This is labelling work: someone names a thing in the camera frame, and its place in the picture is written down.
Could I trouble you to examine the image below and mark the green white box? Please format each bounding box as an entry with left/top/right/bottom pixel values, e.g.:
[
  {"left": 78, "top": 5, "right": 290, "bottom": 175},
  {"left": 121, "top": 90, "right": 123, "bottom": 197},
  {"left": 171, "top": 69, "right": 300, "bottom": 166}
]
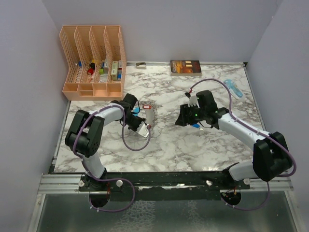
[{"left": 111, "top": 60, "right": 118, "bottom": 81}]

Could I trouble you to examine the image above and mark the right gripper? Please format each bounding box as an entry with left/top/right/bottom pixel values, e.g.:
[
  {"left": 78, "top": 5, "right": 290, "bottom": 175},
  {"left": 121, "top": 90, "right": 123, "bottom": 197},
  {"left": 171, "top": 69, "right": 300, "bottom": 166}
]
[{"left": 175, "top": 102, "right": 207, "bottom": 126}]

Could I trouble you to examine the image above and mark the blue packaged toothbrush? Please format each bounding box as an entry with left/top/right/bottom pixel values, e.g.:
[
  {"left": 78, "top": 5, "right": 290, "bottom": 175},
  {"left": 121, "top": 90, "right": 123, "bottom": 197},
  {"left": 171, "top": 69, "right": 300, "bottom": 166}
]
[{"left": 224, "top": 79, "right": 244, "bottom": 100}]

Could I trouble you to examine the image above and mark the metal keyring holder blue handle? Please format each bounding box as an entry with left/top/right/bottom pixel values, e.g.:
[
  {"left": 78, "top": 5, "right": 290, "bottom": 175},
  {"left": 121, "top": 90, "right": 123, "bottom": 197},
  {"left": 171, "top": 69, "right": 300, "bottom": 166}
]
[{"left": 133, "top": 106, "right": 155, "bottom": 127}]

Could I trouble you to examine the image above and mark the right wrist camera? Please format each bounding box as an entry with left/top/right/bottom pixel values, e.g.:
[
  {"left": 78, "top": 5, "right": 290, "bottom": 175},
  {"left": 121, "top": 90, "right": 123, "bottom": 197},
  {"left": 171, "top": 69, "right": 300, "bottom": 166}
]
[{"left": 185, "top": 92, "right": 199, "bottom": 107}]

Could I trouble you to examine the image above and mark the blue key tag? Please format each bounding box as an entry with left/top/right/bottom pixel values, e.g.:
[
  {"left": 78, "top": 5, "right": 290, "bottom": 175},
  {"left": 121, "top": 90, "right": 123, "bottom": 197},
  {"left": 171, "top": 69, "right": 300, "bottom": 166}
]
[{"left": 192, "top": 124, "right": 203, "bottom": 131}]

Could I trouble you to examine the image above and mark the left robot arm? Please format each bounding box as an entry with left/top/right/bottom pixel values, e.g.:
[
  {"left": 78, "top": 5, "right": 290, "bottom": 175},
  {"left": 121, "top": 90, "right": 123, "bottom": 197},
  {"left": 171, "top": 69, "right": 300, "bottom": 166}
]
[{"left": 65, "top": 94, "right": 151, "bottom": 191}]

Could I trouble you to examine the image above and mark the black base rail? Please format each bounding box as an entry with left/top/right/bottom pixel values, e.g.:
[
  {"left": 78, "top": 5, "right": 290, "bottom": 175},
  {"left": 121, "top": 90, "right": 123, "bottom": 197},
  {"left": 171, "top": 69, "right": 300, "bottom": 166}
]
[{"left": 48, "top": 157, "right": 254, "bottom": 201}]

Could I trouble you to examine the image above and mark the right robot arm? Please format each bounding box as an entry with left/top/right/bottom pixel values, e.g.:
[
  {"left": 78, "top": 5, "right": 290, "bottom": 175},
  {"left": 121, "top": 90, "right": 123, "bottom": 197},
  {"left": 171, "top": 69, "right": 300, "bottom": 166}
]
[{"left": 175, "top": 90, "right": 293, "bottom": 189}]

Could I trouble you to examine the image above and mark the red key tag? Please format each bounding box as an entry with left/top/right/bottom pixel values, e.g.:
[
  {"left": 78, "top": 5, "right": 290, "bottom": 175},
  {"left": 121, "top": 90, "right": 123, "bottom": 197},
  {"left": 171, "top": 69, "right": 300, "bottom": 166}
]
[{"left": 143, "top": 105, "right": 151, "bottom": 110}]

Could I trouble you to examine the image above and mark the red round bottle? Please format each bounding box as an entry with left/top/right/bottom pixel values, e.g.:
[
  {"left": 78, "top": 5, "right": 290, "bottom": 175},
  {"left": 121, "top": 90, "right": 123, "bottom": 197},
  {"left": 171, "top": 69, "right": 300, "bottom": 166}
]
[{"left": 87, "top": 68, "right": 94, "bottom": 75}]

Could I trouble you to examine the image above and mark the brown book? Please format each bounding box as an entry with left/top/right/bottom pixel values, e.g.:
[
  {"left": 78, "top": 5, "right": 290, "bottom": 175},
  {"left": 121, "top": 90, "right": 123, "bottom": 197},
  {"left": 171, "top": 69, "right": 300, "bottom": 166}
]
[{"left": 170, "top": 60, "right": 202, "bottom": 76}]

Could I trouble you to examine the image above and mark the orange plastic file organizer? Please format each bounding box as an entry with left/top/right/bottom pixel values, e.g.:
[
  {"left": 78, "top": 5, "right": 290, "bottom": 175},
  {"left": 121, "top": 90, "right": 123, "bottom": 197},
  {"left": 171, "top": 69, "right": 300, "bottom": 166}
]
[{"left": 59, "top": 25, "right": 126, "bottom": 101}]

